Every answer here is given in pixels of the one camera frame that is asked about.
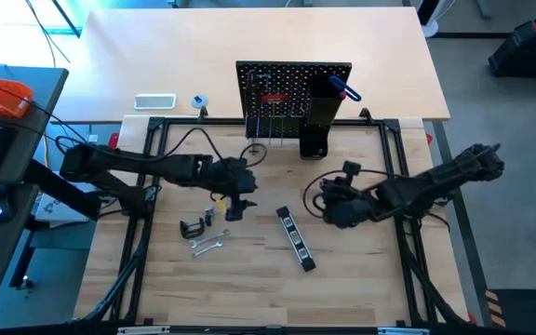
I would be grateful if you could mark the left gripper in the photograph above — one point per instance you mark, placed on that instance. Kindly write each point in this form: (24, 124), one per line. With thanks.
(231, 177)

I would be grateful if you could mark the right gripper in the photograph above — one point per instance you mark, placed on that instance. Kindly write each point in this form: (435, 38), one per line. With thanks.
(347, 211)

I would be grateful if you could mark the black grey spirit level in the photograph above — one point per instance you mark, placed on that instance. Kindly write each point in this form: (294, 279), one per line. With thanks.
(296, 239)

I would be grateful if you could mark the black C-clamp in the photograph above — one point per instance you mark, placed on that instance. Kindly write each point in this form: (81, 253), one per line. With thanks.
(185, 231)

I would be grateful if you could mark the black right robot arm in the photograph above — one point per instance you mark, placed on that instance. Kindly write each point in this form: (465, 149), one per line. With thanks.
(426, 186)

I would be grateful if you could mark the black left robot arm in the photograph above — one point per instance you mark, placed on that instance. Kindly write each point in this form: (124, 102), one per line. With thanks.
(156, 165)

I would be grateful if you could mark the double-prong metal peg hook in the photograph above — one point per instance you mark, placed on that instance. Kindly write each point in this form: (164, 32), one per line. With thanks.
(257, 129)
(270, 135)
(262, 81)

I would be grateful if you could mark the small curved metal peg hook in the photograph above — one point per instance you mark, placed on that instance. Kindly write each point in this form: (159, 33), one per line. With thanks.
(298, 116)

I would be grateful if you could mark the small chrome fitting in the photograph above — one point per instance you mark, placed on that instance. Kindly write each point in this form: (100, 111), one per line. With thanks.
(210, 212)

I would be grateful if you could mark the small silver combination wrench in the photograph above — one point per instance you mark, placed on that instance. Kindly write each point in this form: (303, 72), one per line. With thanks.
(207, 250)

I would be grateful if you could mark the small black pegboard bin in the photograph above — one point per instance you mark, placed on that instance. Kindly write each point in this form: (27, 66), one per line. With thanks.
(313, 142)

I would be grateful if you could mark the tall black pegboard bin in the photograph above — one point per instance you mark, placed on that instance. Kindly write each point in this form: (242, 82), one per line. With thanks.
(324, 111)

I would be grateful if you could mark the red table clamp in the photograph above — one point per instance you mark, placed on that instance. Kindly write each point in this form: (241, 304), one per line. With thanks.
(114, 139)
(430, 139)

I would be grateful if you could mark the grey round disc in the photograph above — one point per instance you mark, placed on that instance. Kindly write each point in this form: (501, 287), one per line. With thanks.
(199, 101)

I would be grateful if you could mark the black perforated pegboard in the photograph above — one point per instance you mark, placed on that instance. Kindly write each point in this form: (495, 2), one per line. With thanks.
(296, 74)

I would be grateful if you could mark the white rectangular tray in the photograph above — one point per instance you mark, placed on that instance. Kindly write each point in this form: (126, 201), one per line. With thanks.
(155, 102)

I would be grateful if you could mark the light wooden table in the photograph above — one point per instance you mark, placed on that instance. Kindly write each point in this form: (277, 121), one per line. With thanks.
(179, 56)

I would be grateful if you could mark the black desk brace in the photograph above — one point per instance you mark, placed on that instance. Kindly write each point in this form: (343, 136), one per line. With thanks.
(77, 202)

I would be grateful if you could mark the white printed box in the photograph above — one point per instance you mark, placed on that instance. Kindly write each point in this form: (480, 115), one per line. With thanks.
(56, 209)

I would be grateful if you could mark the white stand base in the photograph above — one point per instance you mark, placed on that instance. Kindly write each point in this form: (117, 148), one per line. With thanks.
(431, 28)

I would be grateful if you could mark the black desk foot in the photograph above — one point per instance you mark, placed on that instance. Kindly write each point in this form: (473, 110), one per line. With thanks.
(22, 260)

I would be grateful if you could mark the black and red tool case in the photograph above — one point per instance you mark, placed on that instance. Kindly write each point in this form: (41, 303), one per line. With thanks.
(528, 51)

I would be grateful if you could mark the black computer mouse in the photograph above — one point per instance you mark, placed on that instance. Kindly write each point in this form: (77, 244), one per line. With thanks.
(0, 207)

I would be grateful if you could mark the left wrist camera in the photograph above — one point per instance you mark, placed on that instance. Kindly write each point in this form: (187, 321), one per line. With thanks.
(247, 181)

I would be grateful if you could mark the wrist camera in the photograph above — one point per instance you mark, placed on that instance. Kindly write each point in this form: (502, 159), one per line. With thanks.
(352, 167)
(247, 181)

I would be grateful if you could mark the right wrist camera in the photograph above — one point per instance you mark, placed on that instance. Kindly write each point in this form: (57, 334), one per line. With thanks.
(352, 167)

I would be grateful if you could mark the silver edge bracket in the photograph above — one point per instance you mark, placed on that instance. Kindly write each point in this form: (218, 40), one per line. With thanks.
(403, 331)
(144, 330)

